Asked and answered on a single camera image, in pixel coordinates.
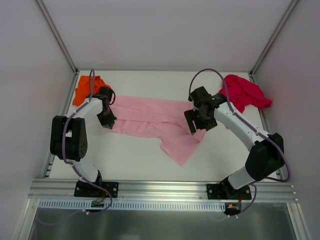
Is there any light pink t shirt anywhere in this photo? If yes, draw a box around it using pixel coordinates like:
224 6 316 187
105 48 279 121
110 96 206 166

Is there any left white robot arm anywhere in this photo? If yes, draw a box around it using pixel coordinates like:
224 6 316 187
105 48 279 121
50 86 117 197

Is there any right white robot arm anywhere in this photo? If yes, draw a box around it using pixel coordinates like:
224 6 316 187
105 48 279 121
184 86 285 200

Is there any orange t shirt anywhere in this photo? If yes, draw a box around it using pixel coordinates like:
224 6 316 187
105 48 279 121
72 75 111 107

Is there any magenta t shirt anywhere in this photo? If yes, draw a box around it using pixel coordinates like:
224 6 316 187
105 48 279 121
218 74 272 113

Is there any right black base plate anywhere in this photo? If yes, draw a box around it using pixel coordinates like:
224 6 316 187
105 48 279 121
206 183 252 200

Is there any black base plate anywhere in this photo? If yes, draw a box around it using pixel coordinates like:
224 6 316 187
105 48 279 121
206 183 252 200
73 181 119 198

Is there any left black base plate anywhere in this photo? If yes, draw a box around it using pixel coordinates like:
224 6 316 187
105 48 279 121
73 181 119 198

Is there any white slotted cable duct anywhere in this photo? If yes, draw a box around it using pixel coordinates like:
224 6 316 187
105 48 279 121
38 199 226 212

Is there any aluminium mounting rail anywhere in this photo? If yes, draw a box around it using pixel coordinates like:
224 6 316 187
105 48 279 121
27 178 299 203

